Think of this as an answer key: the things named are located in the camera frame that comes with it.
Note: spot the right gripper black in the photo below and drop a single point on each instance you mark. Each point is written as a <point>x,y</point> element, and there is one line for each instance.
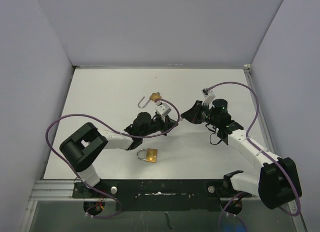
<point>193,114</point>

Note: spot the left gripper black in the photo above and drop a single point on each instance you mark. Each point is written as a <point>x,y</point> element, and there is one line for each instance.
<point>167,125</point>

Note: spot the brass padlock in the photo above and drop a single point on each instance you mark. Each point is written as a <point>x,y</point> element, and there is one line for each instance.
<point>152,97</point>
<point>151,155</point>

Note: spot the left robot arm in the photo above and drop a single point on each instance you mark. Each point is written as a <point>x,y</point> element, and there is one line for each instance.
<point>83,146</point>

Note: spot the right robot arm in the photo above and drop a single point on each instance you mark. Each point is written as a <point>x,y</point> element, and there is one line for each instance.
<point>278,182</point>

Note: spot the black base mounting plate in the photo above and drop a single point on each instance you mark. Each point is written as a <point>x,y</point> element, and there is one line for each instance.
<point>155,194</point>

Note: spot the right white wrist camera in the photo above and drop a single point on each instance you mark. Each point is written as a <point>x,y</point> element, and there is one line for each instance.
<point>209,96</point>

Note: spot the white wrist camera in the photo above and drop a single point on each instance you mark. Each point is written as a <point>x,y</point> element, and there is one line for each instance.
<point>209,96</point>
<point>162,108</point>

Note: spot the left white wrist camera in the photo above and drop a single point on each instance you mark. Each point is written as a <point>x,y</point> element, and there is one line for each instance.
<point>162,108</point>

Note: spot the aluminium right rail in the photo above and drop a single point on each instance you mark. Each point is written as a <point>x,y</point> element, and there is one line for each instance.
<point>261,118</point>

